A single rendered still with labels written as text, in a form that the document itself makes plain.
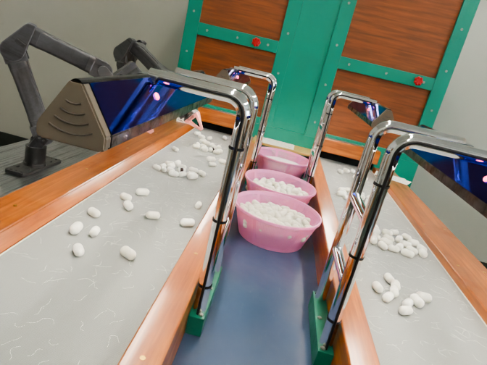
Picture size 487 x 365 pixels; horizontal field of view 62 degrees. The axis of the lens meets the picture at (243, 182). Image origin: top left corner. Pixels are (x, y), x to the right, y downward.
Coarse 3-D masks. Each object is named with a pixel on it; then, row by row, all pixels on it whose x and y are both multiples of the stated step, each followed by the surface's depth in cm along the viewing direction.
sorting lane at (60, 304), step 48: (192, 144) 182; (96, 192) 108; (192, 192) 125; (48, 240) 81; (96, 240) 85; (144, 240) 89; (0, 288) 64; (48, 288) 67; (96, 288) 70; (144, 288) 73; (0, 336) 55; (48, 336) 57; (96, 336) 59
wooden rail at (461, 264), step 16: (400, 192) 176; (400, 208) 160; (416, 208) 157; (416, 224) 140; (432, 224) 142; (432, 240) 126; (448, 240) 129; (448, 256) 116; (464, 256) 119; (448, 272) 111; (464, 272) 107; (480, 272) 110; (464, 288) 101; (480, 288) 100; (480, 304) 93
